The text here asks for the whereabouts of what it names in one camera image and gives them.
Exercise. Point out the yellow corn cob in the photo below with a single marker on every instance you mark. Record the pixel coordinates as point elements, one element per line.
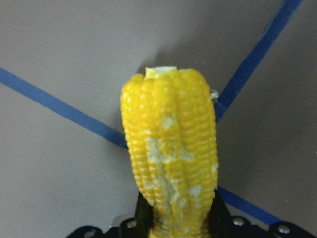
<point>169,124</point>

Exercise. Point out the corn left gripper black left finger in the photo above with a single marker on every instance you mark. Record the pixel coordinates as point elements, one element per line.
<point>144,216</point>

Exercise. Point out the corn left gripper black right finger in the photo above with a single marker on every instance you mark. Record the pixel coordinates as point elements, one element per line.
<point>219,218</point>

